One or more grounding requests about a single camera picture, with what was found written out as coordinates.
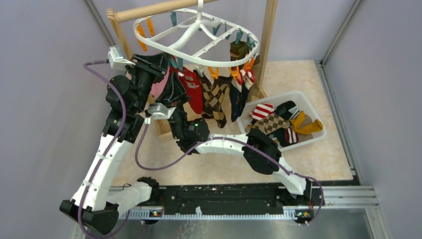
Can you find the yellow sock in basket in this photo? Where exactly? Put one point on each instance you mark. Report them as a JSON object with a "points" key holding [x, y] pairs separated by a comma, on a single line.
{"points": [[303, 124]]}

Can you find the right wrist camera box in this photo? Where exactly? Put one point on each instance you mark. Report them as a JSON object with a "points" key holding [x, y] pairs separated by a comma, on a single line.
{"points": [[159, 111]]}

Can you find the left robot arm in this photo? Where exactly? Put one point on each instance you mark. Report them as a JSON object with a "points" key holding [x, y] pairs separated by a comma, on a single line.
{"points": [[92, 206]]}

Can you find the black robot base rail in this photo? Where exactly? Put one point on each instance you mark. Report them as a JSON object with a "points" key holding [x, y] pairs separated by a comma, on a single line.
{"points": [[255, 201]]}

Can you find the navy white red hanging sock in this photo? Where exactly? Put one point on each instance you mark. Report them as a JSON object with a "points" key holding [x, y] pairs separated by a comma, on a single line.
{"points": [[239, 91]]}

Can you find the white round clip hanger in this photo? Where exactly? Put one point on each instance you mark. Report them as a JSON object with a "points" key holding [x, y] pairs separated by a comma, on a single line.
{"points": [[199, 34]]}

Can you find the olive striped hanging sock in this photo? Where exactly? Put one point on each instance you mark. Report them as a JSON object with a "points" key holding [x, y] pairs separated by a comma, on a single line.
{"points": [[238, 51]]}

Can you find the pink cloth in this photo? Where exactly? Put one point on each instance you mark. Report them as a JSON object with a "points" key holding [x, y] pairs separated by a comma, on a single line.
{"points": [[157, 88]]}

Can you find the black sock in basket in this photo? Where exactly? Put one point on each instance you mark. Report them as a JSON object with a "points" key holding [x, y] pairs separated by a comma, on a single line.
{"points": [[286, 136]]}

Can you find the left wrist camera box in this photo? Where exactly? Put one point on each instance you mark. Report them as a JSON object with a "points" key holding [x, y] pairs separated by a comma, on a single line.
{"points": [[116, 59]]}

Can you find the teal clothes clip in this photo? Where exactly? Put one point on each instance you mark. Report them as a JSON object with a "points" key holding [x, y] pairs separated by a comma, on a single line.
{"points": [[173, 62], [180, 64]]}

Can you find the white clothes clip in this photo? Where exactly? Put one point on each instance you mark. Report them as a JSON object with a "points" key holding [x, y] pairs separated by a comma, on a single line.
{"points": [[200, 70]]}

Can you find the wooden hanger rack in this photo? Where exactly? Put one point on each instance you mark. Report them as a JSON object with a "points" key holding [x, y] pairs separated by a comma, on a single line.
{"points": [[142, 13]]}

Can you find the brown argyle sock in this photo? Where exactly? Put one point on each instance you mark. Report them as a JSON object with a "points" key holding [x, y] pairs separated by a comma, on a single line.
{"points": [[219, 87], [209, 100]]}

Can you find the white plastic laundry basket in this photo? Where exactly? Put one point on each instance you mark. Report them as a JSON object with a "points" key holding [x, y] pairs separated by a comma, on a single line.
{"points": [[301, 101]]}

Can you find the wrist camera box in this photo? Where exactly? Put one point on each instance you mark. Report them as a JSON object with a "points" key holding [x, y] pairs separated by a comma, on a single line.
{"points": [[159, 111], [116, 59]]}

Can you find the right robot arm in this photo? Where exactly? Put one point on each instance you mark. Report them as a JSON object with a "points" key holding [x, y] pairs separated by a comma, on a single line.
{"points": [[258, 149]]}

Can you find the red white striped sock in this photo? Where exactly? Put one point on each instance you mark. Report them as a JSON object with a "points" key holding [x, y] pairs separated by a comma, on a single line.
{"points": [[170, 64]]}

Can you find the beige argyle sock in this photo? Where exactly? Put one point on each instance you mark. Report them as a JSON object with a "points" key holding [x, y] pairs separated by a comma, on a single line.
{"points": [[271, 123]]}

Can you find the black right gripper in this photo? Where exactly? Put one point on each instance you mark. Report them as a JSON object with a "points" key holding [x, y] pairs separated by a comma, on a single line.
{"points": [[172, 93]]}

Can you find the orange clothes clip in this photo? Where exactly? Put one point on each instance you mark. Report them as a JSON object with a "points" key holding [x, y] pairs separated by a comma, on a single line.
{"points": [[214, 72], [248, 65], [235, 73]]}

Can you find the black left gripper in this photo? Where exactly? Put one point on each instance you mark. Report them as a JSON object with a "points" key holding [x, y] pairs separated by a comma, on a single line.
{"points": [[157, 64]]}

